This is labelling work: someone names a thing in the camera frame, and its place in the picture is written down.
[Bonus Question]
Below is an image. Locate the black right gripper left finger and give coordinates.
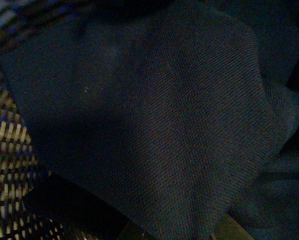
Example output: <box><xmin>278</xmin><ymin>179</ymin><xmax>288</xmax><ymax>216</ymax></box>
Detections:
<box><xmin>23</xmin><ymin>174</ymin><xmax>129</xmax><ymax>240</ymax></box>

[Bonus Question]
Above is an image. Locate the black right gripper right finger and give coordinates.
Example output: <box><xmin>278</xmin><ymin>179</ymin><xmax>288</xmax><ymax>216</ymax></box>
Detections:
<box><xmin>209</xmin><ymin>214</ymin><xmax>252</xmax><ymax>240</ymax></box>

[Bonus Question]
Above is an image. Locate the dark blue cloth garment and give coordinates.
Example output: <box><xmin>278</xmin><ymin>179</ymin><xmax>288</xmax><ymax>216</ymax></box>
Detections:
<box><xmin>1</xmin><ymin>0</ymin><xmax>299</xmax><ymax>240</ymax></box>

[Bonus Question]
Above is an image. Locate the woven laundry basket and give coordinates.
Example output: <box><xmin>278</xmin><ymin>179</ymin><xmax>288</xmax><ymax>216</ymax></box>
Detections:
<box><xmin>0</xmin><ymin>0</ymin><xmax>94</xmax><ymax>240</ymax></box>

